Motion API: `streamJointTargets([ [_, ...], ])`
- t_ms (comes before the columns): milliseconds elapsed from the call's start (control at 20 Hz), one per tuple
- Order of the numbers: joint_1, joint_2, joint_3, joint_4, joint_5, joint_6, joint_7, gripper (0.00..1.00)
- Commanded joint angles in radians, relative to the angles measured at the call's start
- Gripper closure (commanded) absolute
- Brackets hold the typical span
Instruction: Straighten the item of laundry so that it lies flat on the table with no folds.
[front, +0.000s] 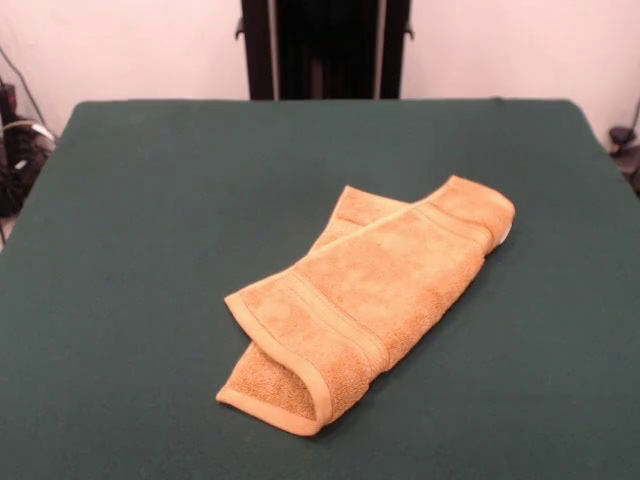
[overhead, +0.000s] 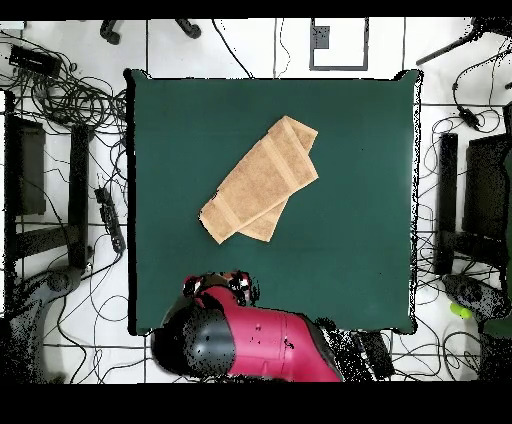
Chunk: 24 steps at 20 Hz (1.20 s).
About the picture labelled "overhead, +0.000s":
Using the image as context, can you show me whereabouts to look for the black power strip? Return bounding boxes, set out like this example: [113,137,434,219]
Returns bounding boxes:
[94,186,127,254]

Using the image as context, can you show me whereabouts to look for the black metal stand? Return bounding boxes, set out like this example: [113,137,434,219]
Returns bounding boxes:
[433,131,512,277]
[3,90,95,273]

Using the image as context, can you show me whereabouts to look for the thin black floor cable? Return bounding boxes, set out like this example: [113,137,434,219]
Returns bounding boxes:
[272,17,292,79]

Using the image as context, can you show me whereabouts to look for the black rectangular floor box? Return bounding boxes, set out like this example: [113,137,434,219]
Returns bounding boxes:
[359,331,395,379]

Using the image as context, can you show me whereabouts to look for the tan terry towel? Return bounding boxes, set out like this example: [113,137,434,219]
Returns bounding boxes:
[198,115,320,245]

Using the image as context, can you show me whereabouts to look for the black network switch box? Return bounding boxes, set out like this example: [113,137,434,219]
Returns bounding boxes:
[8,44,63,78]

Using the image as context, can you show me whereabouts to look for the black tripod pole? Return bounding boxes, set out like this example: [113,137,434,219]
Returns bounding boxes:
[415,17,512,67]

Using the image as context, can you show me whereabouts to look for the black cable tangle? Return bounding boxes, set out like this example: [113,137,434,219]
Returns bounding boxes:
[415,107,505,209]
[0,31,129,139]

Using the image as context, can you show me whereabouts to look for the dark grey stand base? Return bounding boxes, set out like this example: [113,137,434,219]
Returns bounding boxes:
[441,273,511,321]
[7,265,85,383]

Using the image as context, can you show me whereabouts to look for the black power adapter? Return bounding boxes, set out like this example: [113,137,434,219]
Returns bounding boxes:
[457,105,481,131]

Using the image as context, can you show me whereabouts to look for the dark green table cloth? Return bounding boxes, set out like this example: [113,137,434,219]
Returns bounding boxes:
[124,68,424,336]

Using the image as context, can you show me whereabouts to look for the grey square floor frame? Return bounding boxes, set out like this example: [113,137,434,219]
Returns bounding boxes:
[308,17,370,72]

